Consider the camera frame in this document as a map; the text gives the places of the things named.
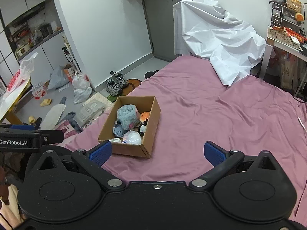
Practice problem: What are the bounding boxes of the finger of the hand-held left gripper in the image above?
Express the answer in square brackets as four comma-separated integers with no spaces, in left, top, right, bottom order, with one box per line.
[0,128,65,147]
[0,124,36,132]

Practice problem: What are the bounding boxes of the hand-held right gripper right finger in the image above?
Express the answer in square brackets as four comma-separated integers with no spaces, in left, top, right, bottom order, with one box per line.
[189,141,289,192]

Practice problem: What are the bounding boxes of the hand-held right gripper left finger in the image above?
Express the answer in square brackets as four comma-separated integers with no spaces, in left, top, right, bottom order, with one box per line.
[23,140,125,192]

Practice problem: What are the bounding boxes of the blue denim stitched pad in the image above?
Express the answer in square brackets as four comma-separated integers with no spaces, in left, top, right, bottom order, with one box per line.
[113,121,125,137]

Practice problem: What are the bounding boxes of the brown cardboard box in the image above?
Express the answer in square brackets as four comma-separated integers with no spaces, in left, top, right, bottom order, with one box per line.
[97,96,161,159]

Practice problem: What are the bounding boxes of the clear bag of white stuffing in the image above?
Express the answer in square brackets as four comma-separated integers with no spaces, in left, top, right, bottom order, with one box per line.
[123,130,143,145]

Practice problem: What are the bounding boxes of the person's left hand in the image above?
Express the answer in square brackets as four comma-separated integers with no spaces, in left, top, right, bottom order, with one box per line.
[0,166,9,205]

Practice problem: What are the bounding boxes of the pink cartoon rug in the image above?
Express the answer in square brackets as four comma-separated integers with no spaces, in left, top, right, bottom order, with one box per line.
[56,120,79,139]

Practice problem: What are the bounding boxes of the yellow table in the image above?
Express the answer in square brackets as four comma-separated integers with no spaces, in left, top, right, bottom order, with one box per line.
[0,76,33,125]

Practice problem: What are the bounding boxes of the pack of water bottles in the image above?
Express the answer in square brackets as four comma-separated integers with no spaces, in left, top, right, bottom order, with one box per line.
[31,82,48,100]

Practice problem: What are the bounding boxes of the clear wrapped package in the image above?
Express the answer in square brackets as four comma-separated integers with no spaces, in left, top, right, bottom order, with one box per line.
[79,101,106,125]

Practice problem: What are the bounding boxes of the blue fluffy plush toy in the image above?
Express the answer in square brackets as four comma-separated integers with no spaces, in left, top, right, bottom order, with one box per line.
[117,104,141,131]

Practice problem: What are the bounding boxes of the red white plastic bag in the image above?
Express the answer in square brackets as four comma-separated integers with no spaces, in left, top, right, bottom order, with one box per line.
[3,52,39,99]

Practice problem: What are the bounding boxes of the cream floral fabric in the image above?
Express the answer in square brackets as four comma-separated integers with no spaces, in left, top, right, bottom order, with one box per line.
[90,92,115,108]

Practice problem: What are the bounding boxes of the grey plastic bag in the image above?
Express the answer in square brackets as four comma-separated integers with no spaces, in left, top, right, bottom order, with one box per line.
[47,66,70,90]

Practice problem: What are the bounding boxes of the beige cloth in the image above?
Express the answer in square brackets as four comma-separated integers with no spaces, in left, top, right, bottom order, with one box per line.
[0,184,26,230]

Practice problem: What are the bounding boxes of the grey sneaker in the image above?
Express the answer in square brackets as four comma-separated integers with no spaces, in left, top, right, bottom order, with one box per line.
[110,71,129,89]
[106,78,123,96]

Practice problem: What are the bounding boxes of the small orange cardboard box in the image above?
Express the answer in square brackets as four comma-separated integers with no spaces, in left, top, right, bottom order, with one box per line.
[63,63,74,82]

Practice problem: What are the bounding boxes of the brown round mat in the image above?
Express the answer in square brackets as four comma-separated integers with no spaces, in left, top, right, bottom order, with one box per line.
[126,78,142,90]

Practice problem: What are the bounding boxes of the cream rice cooker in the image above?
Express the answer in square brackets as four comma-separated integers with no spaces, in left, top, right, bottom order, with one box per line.
[15,43,31,58]

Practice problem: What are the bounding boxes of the white kitchen cabinet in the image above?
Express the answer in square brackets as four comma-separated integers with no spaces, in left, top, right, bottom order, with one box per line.
[0,0,66,88]

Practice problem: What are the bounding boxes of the black spray bottle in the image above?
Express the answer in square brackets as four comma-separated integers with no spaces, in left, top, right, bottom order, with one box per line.
[62,46,73,62]

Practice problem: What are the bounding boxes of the black slipper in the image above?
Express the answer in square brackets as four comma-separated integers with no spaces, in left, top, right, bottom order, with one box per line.
[144,70,160,79]

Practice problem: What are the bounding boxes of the paper bags under desk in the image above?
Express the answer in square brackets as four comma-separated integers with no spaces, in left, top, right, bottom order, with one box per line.
[271,47,301,90]

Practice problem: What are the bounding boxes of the black range hood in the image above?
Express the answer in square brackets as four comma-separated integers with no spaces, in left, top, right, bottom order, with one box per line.
[11,3,46,27]

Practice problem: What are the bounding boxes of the white plastic cover sheet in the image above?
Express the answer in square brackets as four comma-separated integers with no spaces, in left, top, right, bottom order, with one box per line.
[173,0,267,87]

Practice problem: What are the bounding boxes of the white desk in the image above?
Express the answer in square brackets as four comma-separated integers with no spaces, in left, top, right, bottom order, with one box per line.
[258,27,307,95]

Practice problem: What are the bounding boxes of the grey door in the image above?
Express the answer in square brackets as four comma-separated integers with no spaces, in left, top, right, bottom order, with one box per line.
[140,0,202,62]

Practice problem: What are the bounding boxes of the grey drawer organizer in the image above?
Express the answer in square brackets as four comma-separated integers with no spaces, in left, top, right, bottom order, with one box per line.
[270,2,302,33]

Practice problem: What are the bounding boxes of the wicker basket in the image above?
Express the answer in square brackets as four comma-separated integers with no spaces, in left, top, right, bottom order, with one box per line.
[286,0,303,13]

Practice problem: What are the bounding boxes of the white cable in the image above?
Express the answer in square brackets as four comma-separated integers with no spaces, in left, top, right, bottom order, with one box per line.
[297,117,307,133]

